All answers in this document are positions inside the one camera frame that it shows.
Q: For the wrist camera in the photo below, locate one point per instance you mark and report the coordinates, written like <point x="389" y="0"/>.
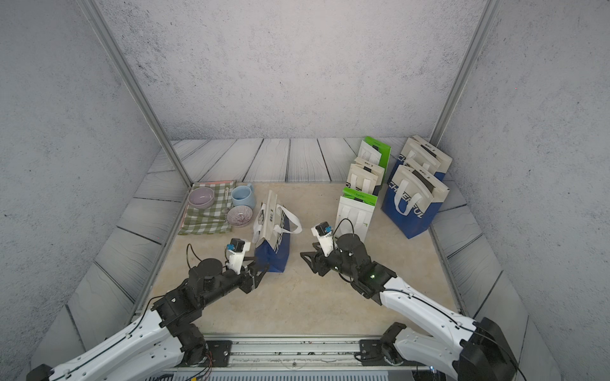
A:
<point x="324" y="234"/>
<point x="236" y="252"/>

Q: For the blue mug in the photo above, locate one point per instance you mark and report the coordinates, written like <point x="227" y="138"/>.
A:
<point x="244" y="196"/>

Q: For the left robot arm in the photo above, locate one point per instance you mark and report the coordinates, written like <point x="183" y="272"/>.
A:
<point x="165" y="335"/>

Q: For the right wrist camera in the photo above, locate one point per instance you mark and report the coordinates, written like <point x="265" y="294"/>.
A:
<point x="324" y="234"/>

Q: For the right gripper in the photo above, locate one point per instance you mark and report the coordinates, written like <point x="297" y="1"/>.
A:
<point x="318" y="261"/>

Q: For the aluminium frame post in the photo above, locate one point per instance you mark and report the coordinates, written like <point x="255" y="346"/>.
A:
<point x="472" y="53"/>
<point x="102" y="31"/>

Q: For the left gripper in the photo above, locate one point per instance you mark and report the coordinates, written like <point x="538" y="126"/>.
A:
<point x="248" y="282"/>

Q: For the green white bag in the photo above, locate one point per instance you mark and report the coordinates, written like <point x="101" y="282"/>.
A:
<point x="375" y="152"/>
<point x="355" y="212"/>

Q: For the left aluminium frame post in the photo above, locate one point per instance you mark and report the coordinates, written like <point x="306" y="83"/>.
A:
<point x="102" y="31"/>

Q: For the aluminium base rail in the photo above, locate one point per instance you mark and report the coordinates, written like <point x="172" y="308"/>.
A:
<point x="310" y="355"/>

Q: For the pink patterned bowl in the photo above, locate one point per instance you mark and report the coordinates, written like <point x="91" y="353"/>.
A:
<point x="240" y="216"/>

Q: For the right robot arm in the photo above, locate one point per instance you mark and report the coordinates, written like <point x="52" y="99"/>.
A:
<point x="457" y="346"/>

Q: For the green checkered cloth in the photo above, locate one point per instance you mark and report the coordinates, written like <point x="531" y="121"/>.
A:
<point x="213" y="219"/>

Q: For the blue beige takeout bag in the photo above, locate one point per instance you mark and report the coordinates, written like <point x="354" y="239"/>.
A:
<point x="426" y="155"/>

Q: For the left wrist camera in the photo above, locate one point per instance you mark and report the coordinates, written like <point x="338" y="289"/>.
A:
<point x="236" y="252"/>

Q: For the purple bowl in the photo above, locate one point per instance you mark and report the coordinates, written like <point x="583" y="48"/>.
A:
<point x="201" y="198"/>

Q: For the right aluminium frame post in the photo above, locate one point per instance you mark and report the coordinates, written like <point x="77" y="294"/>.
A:
<point x="472" y="53"/>

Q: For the navy beige bag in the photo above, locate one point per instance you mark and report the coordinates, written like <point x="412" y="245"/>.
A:
<point x="365" y="177"/>

